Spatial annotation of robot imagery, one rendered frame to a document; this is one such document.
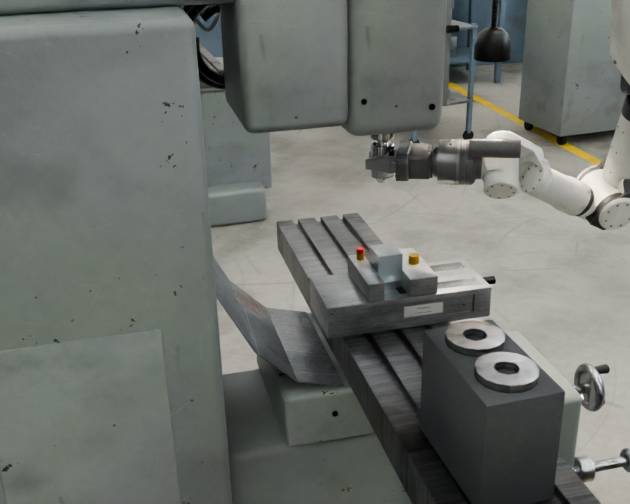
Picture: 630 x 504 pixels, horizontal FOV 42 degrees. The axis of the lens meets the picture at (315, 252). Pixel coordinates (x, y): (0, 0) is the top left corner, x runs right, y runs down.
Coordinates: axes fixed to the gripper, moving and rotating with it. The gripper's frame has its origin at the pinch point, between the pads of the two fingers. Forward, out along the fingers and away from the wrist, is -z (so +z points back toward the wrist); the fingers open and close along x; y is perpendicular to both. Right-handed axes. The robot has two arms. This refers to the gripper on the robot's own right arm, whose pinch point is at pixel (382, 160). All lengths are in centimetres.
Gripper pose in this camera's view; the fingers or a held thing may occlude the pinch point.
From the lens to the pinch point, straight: 164.7
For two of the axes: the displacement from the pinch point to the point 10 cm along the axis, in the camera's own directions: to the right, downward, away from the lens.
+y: 0.3, 9.2, 4.0
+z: 9.8, 0.5, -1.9
